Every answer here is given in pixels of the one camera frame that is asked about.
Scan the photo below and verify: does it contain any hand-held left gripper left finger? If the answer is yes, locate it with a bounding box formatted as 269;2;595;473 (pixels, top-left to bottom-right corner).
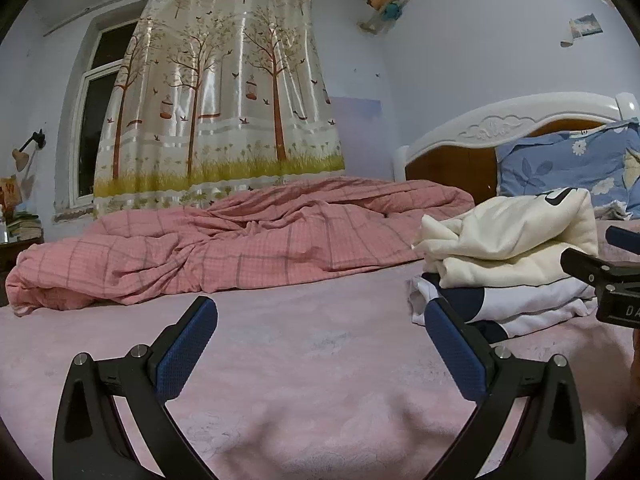
52;296;219;480

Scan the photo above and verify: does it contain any white and wood bed headboard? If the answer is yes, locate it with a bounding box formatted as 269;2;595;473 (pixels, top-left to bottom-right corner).
392;92;640;206

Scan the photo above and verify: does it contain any curtain rod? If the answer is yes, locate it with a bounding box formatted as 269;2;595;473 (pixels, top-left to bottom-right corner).
42;0;358;38

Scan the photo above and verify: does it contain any white framed window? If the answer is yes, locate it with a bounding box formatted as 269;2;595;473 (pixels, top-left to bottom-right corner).
54;7;146;223

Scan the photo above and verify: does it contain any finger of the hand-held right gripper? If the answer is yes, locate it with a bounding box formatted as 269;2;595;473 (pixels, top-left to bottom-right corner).
560;247;640;288
605;226;640;256

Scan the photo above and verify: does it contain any pile of desk clutter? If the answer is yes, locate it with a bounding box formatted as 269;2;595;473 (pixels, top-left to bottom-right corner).
0;210;45;243

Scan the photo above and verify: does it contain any white and navy sweatshirt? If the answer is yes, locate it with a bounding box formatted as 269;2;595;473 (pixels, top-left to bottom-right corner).
407;272;601;343

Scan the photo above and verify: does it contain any pink checked quilt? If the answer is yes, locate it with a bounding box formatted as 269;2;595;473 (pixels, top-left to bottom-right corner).
6;176;476;317

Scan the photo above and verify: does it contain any tree print curtain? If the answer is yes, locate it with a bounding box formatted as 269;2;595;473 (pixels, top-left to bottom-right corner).
92;0;346;218

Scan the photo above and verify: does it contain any hanging doll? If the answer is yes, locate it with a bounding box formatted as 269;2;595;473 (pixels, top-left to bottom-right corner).
367;0;403;23

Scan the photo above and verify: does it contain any wall lamp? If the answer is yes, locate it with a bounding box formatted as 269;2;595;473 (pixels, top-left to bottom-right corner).
12;130;47;172

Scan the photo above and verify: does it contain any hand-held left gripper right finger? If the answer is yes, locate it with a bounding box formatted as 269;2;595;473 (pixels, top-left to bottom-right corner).
424;297;587;480

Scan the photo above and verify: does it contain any wooden desk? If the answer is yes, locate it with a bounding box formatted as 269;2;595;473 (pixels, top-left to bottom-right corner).
0;237;46;308

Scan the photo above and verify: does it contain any small wall picture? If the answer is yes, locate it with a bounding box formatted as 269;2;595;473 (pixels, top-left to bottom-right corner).
560;12;602;48

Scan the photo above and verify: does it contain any orange box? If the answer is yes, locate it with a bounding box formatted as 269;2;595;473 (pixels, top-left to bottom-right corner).
0;176;21;211

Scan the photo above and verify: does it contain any blue floral pillow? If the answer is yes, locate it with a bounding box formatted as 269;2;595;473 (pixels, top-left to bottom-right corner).
495;120;640;221

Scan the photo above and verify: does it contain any cream printed hoodie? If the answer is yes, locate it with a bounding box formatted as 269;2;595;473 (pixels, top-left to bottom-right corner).
412;186;600;290

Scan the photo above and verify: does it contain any pale purple wall board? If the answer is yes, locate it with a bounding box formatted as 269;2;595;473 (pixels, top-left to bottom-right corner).
327;97;383;178

